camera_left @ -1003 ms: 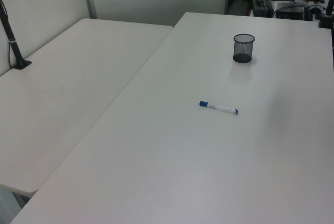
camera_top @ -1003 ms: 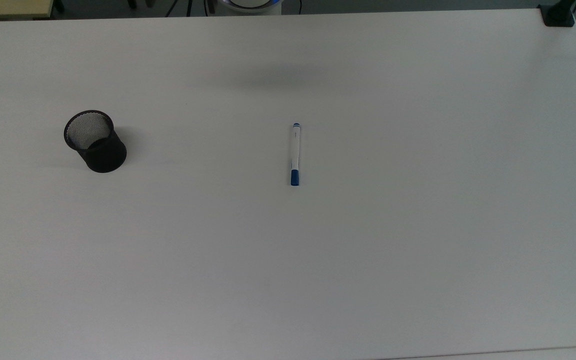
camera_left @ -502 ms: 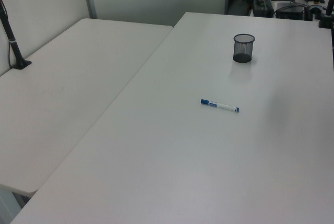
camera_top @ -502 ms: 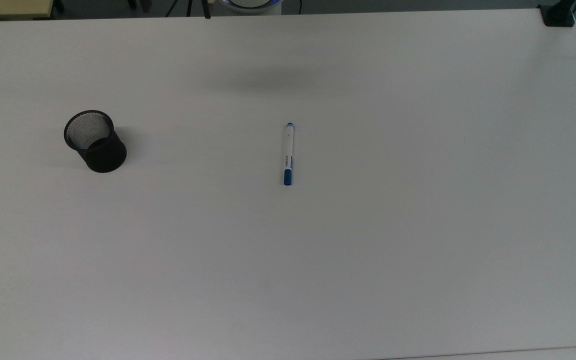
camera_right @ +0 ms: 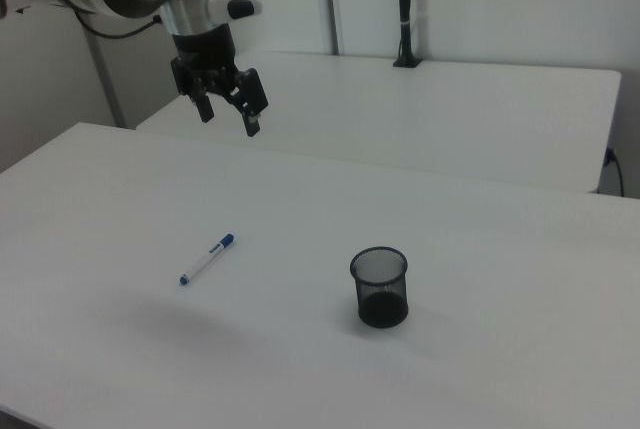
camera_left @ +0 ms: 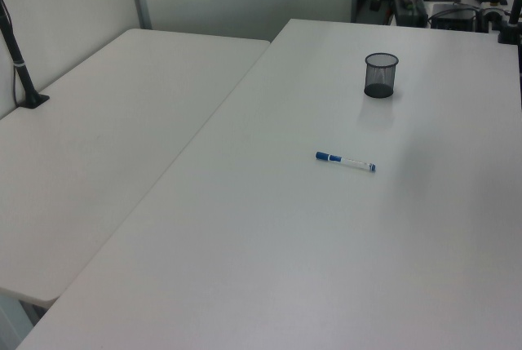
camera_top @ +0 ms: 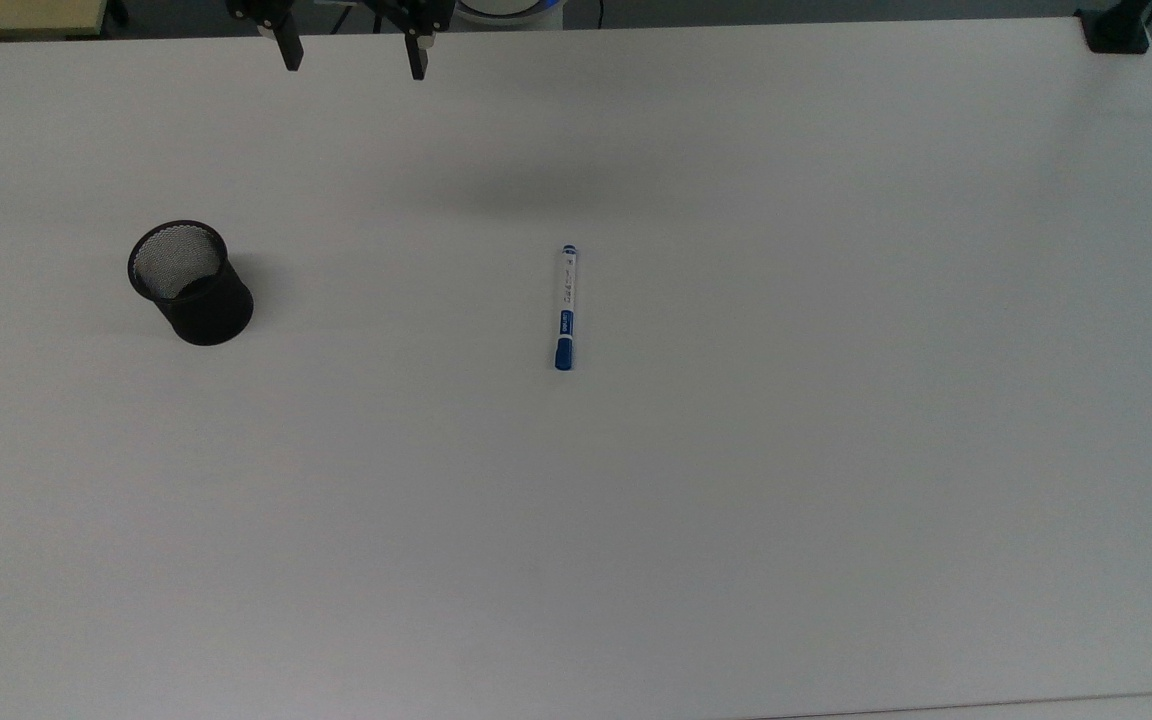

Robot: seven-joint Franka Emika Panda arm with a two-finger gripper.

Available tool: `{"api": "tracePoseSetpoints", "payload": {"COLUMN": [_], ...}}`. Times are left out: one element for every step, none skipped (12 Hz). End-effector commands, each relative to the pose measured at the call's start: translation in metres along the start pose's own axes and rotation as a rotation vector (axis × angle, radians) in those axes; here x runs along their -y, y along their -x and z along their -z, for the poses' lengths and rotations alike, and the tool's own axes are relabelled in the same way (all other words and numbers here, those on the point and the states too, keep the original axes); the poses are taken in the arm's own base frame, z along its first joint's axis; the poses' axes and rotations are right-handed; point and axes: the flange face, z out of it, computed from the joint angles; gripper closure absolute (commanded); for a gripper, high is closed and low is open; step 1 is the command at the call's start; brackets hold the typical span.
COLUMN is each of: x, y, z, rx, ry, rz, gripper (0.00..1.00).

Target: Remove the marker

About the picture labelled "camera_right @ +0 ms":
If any white marker with blue cap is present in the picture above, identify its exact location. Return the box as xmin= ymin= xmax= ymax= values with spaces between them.
xmin=178 ymin=232 xmax=236 ymax=286

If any white side table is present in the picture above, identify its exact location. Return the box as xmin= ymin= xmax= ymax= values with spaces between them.
xmin=135 ymin=51 xmax=623 ymax=195

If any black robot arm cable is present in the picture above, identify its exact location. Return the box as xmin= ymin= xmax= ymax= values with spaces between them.
xmin=73 ymin=7 xmax=164 ymax=41

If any black pole with clamp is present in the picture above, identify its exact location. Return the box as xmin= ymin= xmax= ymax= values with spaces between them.
xmin=391 ymin=0 xmax=424 ymax=69

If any black mesh pen cup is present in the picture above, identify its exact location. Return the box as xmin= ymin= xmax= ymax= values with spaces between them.
xmin=348 ymin=247 xmax=410 ymax=329

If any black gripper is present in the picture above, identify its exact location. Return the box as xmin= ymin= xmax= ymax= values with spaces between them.
xmin=170 ymin=23 xmax=270 ymax=138

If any black cable with plug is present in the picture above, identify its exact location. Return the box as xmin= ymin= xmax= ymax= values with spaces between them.
xmin=603 ymin=147 xmax=626 ymax=198

